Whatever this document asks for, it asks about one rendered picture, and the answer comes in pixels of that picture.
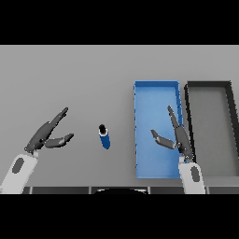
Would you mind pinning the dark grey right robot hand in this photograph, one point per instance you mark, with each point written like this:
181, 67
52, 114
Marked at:
182, 138

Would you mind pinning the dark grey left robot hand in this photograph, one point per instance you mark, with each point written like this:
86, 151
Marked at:
43, 133

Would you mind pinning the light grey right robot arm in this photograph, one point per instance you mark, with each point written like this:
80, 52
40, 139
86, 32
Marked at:
191, 175

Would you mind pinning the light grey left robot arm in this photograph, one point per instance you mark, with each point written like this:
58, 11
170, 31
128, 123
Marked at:
18, 171

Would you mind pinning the blue rectangular bin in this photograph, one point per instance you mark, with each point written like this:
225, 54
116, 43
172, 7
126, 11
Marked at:
155, 124

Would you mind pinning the dark grey rectangular bin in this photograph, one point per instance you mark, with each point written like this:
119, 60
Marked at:
211, 127

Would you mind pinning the blue pipe with dark end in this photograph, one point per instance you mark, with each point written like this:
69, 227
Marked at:
105, 137

